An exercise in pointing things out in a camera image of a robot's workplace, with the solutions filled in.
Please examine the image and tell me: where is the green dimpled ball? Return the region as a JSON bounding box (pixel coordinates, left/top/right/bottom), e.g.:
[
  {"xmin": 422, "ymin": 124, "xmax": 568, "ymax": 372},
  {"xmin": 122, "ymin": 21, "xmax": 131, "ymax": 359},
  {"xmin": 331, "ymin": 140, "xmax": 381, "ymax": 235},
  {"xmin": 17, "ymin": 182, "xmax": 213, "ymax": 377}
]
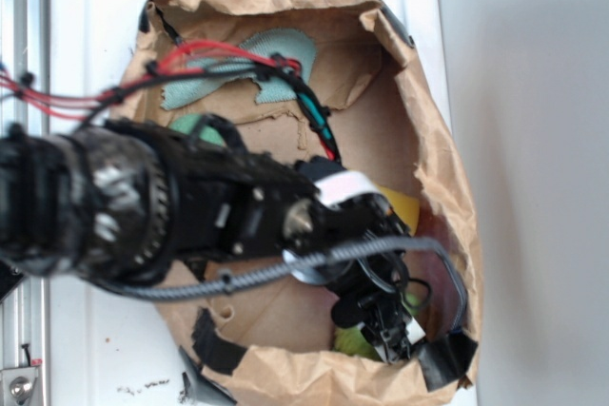
[{"xmin": 169, "ymin": 113, "xmax": 226, "ymax": 146}]

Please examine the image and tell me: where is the red black wire bundle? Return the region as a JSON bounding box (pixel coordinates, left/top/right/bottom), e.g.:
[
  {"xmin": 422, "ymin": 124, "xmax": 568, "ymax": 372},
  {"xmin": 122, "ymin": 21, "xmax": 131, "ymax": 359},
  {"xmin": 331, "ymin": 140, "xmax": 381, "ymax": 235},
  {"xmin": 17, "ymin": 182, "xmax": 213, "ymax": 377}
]
[{"xmin": 0, "ymin": 40, "xmax": 342, "ymax": 164}]

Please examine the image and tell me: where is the aluminium frame rail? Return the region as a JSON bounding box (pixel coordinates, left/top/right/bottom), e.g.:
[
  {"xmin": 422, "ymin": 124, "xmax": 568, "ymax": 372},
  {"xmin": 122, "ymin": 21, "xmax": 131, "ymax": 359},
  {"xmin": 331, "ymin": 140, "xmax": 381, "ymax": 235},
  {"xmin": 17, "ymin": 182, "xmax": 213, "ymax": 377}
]
[{"xmin": 1, "ymin": 0, "xmax": 50, "ymax": 405}]

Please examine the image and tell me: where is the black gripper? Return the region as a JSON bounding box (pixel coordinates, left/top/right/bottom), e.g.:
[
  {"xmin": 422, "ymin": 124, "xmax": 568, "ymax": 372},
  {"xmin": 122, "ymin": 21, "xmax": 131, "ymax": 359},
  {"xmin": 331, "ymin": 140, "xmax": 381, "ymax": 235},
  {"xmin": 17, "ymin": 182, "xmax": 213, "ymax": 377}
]
[{"xmin": 283, "ymin": 158, "xmax": 425, "ymax": 364}]

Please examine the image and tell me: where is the black mounting bracket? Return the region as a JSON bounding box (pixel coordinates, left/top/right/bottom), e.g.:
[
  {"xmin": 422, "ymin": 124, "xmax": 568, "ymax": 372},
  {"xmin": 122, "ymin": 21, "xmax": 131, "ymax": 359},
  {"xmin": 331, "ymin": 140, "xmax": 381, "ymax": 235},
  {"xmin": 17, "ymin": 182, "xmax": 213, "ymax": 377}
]
[{"xmin": 0, "ymin": 262, "xmax": 24, "ymax": 302}]

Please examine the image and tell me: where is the grey braided cable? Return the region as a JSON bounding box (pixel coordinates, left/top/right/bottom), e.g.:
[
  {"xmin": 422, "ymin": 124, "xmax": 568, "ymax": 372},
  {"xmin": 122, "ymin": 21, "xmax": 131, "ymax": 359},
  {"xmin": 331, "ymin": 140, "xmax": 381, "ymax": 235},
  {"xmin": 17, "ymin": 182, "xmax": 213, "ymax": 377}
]
[{"xmin": 102, "ymin": 236, "xmax": 469, "ymax": 334}]

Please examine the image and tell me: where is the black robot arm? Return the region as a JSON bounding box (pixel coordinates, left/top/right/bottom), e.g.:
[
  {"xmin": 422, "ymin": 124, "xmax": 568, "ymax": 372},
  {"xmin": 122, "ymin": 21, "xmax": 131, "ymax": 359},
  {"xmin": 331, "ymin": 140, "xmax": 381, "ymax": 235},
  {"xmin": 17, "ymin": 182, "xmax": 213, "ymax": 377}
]
[{"xmin": 1, "ymin": 116, "xmax": 424, "ymax": 362}]

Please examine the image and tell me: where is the teal cloth rag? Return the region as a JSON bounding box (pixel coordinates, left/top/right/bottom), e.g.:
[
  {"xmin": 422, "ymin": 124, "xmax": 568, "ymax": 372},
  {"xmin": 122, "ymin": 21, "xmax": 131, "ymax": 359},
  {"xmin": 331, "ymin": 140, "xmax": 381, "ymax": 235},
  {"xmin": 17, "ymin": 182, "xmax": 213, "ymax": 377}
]
[{"xmin": 161, "ymin": 28, "xmax": 317, "ymax": 110}]

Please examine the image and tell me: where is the yellow sponge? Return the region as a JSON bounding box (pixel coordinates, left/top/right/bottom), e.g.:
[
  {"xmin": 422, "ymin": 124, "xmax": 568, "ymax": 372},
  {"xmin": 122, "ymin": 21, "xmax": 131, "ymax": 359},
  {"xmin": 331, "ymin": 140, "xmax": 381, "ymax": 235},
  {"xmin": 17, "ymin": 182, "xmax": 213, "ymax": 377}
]
[{"xmin": 379, "ymin": 186, "xmax": 421, "ymax": 235}]

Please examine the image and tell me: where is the brown paper bag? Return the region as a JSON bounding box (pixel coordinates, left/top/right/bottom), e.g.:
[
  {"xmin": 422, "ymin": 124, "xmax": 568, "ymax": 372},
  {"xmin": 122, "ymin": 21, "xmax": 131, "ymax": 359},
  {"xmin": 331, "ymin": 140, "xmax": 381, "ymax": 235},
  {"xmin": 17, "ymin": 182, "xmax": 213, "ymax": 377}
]
[{"xmin": 124, "ymin": 0, "xmax": 482, "ymax": 405}]

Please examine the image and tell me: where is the green plush animal toy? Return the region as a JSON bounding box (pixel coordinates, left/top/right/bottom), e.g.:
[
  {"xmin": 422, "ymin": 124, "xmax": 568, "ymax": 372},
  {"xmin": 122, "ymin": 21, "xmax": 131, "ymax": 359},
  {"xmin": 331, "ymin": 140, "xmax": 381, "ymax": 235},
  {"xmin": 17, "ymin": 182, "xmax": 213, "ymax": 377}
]
[{"xmin": 331, "ymin": 292, "xmax": 426, "ymax": 359}]

